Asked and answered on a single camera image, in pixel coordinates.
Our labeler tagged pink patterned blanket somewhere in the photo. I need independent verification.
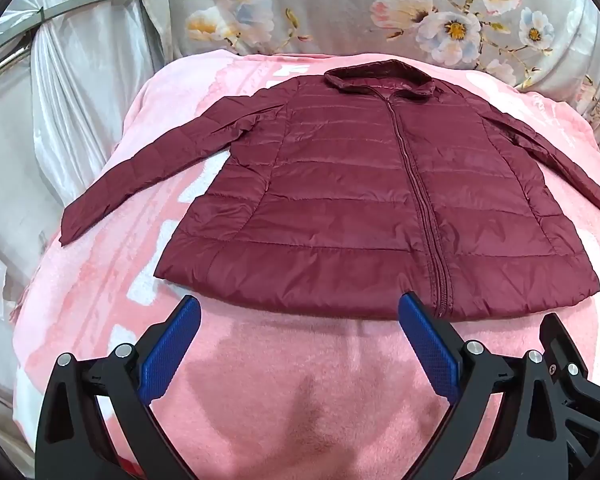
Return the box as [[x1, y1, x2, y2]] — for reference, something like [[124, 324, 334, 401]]
[[10, 52, 600, 480]]

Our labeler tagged grey metal band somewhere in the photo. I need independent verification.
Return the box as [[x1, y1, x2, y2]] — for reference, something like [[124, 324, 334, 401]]
[[37, 0, 142, 24]]

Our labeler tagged white satin curtain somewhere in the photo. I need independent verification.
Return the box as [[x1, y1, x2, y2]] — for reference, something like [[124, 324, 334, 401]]
[[0, 0, 170, 480]]

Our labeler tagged maroon puffer jacket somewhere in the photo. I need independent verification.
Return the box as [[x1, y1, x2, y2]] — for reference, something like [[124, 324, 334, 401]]
[[60, 59, 600, 322]]

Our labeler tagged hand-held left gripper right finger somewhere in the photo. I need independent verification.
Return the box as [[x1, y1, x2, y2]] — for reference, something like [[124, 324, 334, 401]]
[[398, 290, 567, 480]]

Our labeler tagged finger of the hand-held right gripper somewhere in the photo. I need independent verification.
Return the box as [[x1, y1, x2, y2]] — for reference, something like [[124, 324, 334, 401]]
[[539, 311, 600, 480]]

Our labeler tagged grey floral quilt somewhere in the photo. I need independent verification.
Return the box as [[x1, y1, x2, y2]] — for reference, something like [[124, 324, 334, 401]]
[[136, 0, 600, 146]]

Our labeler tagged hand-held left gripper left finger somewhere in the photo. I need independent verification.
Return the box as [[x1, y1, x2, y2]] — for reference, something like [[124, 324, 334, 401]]
[[35, 295, 202, 480]]

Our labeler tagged thin metal rod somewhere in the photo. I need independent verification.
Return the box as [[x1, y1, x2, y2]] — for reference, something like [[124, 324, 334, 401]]
[[0, 27, 35, 89]]

